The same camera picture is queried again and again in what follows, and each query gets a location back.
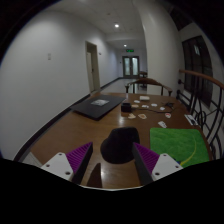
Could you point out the orange-rimmed white sticker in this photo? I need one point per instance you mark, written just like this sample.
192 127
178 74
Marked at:
142 116

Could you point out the distant wooden chair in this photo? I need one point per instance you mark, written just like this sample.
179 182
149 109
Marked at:
143 73

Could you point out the dark framed window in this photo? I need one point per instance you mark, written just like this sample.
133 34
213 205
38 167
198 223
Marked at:
200 73

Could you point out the green mouse pad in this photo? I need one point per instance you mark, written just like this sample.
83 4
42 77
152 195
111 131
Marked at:
175 143

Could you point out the red and white sticker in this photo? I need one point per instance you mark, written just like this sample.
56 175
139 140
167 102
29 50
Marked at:
168 115

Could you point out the black railing with wooden handrail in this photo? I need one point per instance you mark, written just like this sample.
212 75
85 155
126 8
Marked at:
200 76

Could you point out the wooden armchair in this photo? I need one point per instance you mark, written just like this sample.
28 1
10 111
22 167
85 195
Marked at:
148 81

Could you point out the black computer mouse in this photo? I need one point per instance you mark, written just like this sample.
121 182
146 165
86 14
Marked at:
118 145

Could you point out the green exit sign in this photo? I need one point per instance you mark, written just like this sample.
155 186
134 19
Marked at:
129 50

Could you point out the white wall switch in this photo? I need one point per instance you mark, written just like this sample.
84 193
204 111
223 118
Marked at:
49 56

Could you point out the small white sticker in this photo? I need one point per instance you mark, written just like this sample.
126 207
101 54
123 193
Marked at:
153 104
145 106
137 101
162 108

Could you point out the closed black laptop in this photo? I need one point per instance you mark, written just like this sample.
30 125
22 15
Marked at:
95 106

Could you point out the side doorway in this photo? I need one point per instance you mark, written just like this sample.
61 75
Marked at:
93 66

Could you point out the small black box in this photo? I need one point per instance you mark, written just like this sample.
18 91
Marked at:
126 107

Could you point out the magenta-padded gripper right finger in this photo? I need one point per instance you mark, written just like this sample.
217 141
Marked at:
165 165

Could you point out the small tan sticker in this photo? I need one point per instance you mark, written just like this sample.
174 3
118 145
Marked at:
134 106

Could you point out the white card sticker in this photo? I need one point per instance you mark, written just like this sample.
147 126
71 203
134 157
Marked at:
162 124

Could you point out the glass double door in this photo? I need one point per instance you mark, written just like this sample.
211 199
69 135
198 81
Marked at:
130 66

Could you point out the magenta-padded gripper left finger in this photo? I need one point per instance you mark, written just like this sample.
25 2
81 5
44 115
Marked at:
60 165

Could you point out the small cream sticker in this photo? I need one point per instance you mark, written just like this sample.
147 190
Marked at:
132 116

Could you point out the small white box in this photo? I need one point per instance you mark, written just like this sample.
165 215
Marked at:
144 98

